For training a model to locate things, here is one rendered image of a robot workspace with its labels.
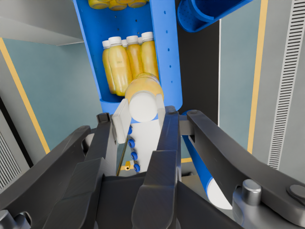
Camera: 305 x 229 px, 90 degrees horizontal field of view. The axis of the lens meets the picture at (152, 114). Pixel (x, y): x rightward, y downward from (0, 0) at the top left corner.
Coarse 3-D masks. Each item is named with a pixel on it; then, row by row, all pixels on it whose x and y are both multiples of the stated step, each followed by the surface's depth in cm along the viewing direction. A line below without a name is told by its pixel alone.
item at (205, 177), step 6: (186, 114) 157; (186, 138) 123; (186, 144) 123; (192, 150) 106; (192, 156) 104; (198, 156) 95; (198, 162) 93; (198, 168) 92; (204, 168) 85; (198, 174) 93; (204, 174) 83; (210, 174) 78; (204, 180) 82; (210, 180) 77; (204, 186) 82
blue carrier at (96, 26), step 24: (168, 0) 38; (96, 24) 53; (120, 24) 58; (144, 24) 58; (168, 24) 39; (96, 48) 53; (168, 48) 40; (96, 72) 51; (168, 72) 42; (120, 96) 64; (168, 96) 43
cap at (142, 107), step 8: (136, 96) 20; (144, 96) 19; (152, 96) 21; (136, 104) 20; (144, 104) 20; (152, 104) 20; (136, 112) 20; (144, 112) 20; (152, 112) 20; (136, 120) 21; (144, 120) 21
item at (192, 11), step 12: (192, 0) 85; (204, 0) 123; (216, 0) 112; (228, 0) 97; (240, 0) 81; (252, 0) 63; (180, 12) 126; (192, 12) 92; (204, 12) 126; (216, 12) 113; (228, 12) 75; (180, 24) 126; (192, 24) 129; (204, 24) 103
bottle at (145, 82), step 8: (144, 72) 35; (136, 80) 24; (144, 80) 23; (152, 80) 24; (128, 88) 24; (136, 88) 22; (144, 88) 22; (152, 88) 22; (160, 88) 24; (128, 96) 23
